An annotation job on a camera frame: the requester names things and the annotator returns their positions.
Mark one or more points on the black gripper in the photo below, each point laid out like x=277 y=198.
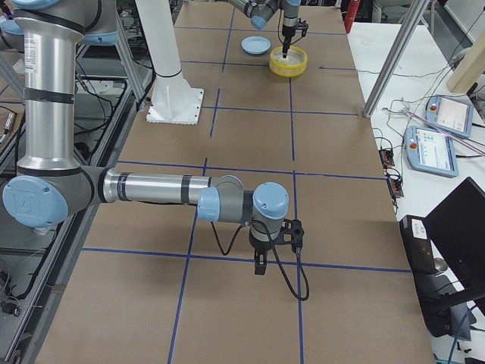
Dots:
x=287 y=31
x=260 y=246

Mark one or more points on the yellow round steamer basket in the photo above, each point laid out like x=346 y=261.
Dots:
x=294 y=67

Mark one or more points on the light blue plate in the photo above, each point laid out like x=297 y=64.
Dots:
x=256 y=45

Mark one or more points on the red cylinder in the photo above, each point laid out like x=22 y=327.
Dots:
x=351 y=13

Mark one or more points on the orange black connector module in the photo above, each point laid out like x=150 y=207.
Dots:
x=386 y=157

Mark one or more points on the thin diagonal metal rod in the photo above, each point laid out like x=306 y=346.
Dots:
x=443 y=131

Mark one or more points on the black box device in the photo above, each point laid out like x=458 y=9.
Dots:
x=418 y=247

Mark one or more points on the near blue teach pendant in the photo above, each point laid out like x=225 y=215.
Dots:
x=430 y=151

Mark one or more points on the blue teach pendant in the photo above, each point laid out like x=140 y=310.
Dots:
x=450 y=114
x=430 y=151

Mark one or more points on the far blue teach pendant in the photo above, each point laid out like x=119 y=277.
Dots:
x=450 y=114

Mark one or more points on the wooden beam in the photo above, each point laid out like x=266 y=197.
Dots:
x=469 y=68

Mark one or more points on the black laptop computer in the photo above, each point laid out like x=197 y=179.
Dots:
x=456 y=227

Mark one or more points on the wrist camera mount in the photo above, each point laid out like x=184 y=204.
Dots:
x=291 y=233
x=302 y=27

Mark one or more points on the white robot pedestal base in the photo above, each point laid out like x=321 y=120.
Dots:
x=173 y=100

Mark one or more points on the aluminium frame post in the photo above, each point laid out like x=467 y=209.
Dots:
x=400 y=43

